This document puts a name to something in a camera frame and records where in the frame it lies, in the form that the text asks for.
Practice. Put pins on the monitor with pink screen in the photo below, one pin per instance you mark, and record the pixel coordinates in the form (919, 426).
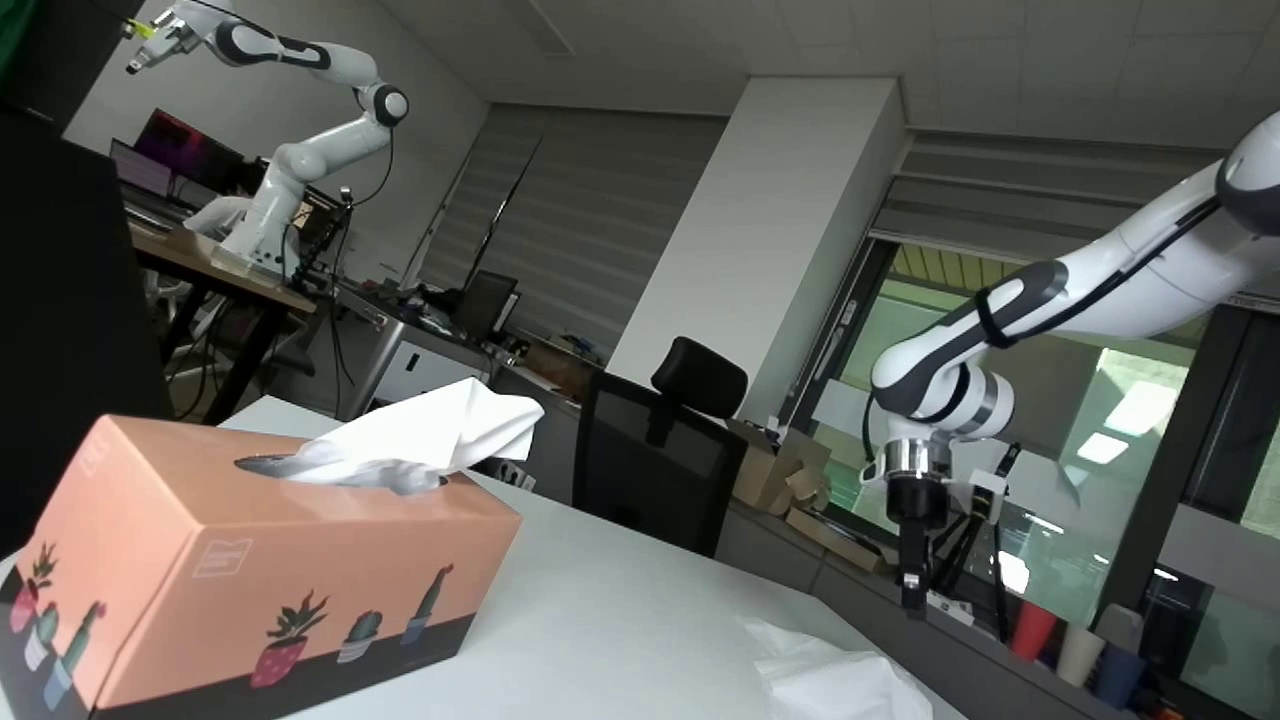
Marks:
(187, 152)

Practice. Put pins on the blue cup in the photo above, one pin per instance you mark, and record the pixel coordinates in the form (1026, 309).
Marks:
(1119, 672)

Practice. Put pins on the white pulled tissue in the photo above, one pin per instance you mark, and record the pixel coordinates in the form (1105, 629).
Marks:
(852, 689)

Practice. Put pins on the white tissue sticking up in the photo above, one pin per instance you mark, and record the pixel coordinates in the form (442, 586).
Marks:
(414, 435)

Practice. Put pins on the white cup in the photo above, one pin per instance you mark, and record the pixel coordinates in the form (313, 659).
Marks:
(1081, 659)

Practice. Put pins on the black open laptop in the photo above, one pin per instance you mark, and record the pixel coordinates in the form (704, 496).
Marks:
(485, 306)

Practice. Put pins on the red cup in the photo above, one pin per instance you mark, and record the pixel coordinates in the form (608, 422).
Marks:
(1033, 635)

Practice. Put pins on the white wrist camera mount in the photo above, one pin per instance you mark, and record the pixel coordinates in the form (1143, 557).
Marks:
(994, 489)

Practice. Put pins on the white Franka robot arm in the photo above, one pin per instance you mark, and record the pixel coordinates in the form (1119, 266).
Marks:
(1093, 284)

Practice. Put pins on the flat cardboard piece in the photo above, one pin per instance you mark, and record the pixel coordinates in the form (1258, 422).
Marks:
(832, 543)

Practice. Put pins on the pink tissue box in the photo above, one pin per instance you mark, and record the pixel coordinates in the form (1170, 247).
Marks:
(254, 563)

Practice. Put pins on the wooden desk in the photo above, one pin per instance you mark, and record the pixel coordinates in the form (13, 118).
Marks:
(221, 266)

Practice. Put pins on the crumpled clear plastic bag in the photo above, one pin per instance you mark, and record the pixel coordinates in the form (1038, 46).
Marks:
(786, 643)

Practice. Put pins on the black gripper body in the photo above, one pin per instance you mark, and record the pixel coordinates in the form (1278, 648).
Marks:
(913, 523)

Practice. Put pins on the open cardboard box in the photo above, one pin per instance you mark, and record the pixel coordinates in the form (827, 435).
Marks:
(786, 469)

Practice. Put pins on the grey window blind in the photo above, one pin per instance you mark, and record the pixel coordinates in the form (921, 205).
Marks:
(1055, 200)

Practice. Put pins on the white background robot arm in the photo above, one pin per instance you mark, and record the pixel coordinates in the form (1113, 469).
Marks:
(306, 145)

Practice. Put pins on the black office chair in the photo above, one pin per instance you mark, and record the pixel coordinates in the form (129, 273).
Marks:
(663, 463)

